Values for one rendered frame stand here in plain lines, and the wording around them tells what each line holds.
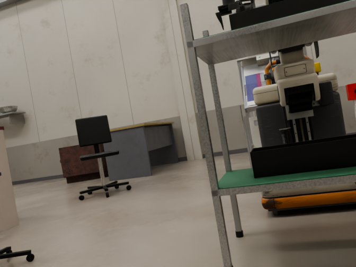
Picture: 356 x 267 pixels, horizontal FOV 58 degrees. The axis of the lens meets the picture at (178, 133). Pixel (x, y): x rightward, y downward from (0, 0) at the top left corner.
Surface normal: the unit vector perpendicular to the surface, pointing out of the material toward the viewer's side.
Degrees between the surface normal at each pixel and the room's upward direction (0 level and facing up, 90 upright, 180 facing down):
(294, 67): 98
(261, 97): 90
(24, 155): 90
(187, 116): 90
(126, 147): 90
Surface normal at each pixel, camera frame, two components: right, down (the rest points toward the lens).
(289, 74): -0.25, 0.19
